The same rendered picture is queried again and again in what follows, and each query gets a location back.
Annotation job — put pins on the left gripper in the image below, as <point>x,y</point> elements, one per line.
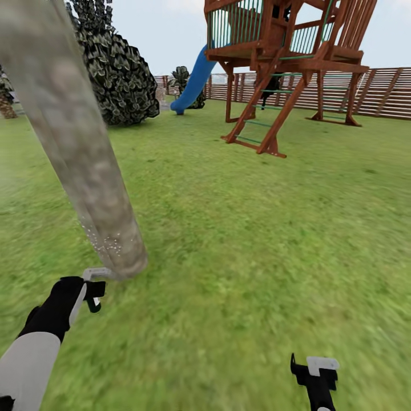
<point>95,290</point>

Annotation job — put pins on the garden chair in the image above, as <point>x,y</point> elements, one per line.
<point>160,94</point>

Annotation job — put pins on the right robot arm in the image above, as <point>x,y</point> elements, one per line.
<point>319,377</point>

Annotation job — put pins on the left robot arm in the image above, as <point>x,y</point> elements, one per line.
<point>26,366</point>

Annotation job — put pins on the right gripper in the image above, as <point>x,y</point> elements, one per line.
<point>325,381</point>

